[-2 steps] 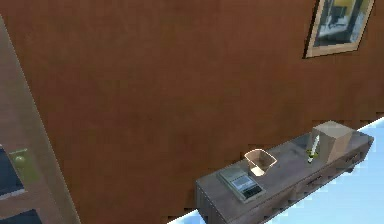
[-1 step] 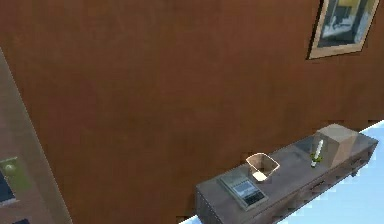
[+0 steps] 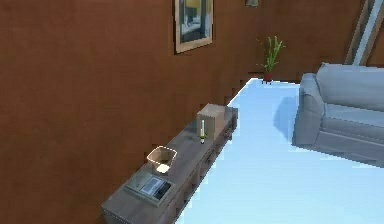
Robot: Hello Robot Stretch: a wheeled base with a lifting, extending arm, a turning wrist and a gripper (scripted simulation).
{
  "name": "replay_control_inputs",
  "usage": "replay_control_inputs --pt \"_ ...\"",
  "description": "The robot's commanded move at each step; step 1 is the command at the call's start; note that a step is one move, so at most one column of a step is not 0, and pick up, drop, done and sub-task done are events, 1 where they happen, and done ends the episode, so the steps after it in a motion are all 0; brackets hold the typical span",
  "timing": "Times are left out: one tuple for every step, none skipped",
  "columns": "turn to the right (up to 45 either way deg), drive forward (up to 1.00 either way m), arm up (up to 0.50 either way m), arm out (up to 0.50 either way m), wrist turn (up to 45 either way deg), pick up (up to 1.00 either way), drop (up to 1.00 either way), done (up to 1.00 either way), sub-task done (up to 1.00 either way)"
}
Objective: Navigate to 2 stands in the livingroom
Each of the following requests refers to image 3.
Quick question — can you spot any white candle green base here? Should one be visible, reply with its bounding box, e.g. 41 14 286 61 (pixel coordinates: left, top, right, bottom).
199 119 206 145

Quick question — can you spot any brown cardboard box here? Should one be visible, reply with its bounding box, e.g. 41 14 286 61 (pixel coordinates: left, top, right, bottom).
196 103 227 141

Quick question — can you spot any long grey-brown wooden stand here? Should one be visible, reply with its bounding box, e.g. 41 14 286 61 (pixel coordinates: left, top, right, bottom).
101 107 240 224

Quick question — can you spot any green house plant red pot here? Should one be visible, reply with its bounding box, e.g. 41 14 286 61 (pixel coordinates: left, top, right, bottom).
255 35 286 83

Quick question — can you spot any grey sofa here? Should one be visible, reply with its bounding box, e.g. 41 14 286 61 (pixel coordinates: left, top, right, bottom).
291 62 384 168

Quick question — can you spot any wood-framed wall picture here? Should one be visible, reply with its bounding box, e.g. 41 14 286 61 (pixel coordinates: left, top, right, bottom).
173 0 214 55

